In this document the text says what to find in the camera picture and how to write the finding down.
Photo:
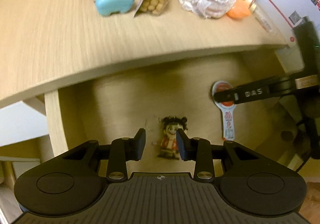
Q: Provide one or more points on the white desk drawer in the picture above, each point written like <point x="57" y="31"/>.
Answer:
<point x="119" y="105"/>

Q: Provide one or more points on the white left drawer front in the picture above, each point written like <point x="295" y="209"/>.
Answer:
<point x="22" y="121"/>

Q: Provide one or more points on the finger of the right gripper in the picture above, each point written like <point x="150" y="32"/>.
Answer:
<point x="227" y="95"/>

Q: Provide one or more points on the clear plastic packet with barcode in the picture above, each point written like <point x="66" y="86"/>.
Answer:
<point x="265" y="21"/>

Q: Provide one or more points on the dark-haired doll figurine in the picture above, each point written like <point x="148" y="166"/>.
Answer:
<point x="168" y="148"/>

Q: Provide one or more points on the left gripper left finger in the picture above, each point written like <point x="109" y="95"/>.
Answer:
<point x="134" y="147"/>

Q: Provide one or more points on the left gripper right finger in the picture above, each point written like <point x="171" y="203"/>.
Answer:
<point x="187" y="147"/>

